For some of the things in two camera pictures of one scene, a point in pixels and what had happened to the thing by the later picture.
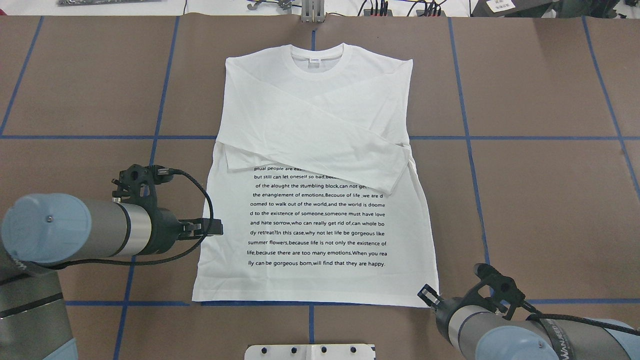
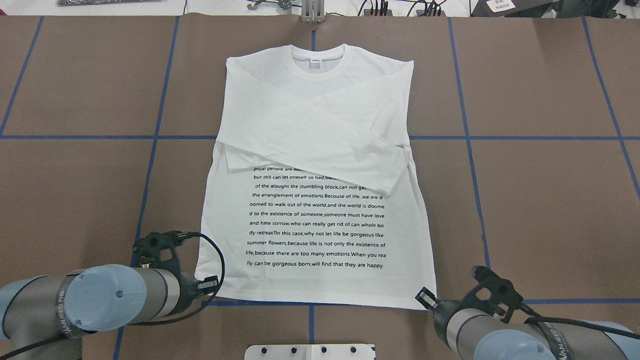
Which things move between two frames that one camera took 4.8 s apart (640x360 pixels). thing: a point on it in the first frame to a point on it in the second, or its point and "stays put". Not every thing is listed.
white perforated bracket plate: (310, 352) stays put
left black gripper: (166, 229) to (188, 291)
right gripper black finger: (430, 296) stays put
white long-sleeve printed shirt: (314, 177) stays put
